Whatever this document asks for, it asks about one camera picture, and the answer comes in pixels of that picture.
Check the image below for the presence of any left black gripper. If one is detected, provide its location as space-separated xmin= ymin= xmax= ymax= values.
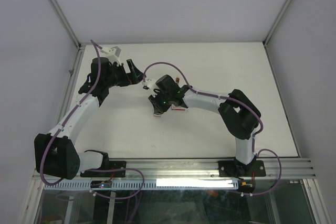
xmin=104 ymin=59 xmax=146 ymax=88

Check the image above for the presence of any red white staple box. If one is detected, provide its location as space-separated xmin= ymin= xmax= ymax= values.
xmin=171 ymin=104 xmax=187 ymax=111

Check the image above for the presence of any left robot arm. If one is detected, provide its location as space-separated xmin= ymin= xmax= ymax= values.
xmin=34 ymin=57 xmax=143 ymax=180

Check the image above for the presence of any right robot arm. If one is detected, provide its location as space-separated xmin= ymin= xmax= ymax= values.
xmin=143 ymin=74 xmax=263 ymax=175

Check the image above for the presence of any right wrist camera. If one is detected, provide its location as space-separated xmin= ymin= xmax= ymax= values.
xmin=142 ymin=78 xmax=156 ymax=91

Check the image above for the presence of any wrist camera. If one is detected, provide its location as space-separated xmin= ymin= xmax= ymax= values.
xmin=142 ymin=78 xmax=156 ymax=91
xmin=100 ymin=46 xmax=122 ymax=66

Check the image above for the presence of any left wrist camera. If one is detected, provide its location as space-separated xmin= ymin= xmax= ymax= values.
xmin=100 ymin=46 xmax=122 ymax=66

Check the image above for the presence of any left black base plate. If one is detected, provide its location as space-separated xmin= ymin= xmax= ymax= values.
xmin=80 ymin=161 xmax=127 ymax=178

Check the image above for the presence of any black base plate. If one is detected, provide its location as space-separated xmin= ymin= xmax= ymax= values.
xmin=218 ymin=160 xmax=266 ymax=178
xmin=80 ymin=161 xmax=127 ymax=178

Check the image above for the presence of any white slotted cable duct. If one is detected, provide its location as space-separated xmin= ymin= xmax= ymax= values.
xmin=45 ymin=178 xmax=238 ymax=191

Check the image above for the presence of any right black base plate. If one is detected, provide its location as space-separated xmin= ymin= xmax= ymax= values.
xmin=218 ymin=160 xmax=266 ymax=178

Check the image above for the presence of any left aluminium frame post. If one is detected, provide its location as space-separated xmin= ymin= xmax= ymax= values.
xmin=48 ymin=0 xmax=81 ymax=49

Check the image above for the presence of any aluminium frame post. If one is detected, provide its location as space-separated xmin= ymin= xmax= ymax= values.
xmin=48 ymin=0 xmax=81 ymax=49
xmin=262 ymin=0 xmax=293 ymax=48

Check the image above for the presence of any aluminium mounting rail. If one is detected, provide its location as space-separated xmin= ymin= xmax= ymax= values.
xmin=30 ymin=157 xmax=316 ymax=183

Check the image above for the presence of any right aluminium frame post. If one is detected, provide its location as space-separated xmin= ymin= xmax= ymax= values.
xmin=262 ymin=0 xmax=293 ymax=48

